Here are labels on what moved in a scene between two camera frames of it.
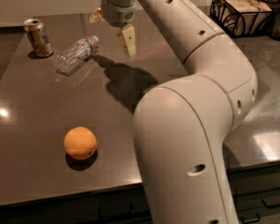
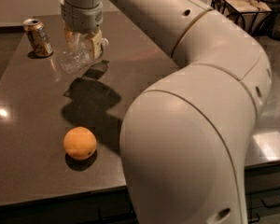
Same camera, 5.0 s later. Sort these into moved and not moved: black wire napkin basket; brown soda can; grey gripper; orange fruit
Moved: grey gripper
Not moved: black wire napkin basket; orange fruit; brown soda can
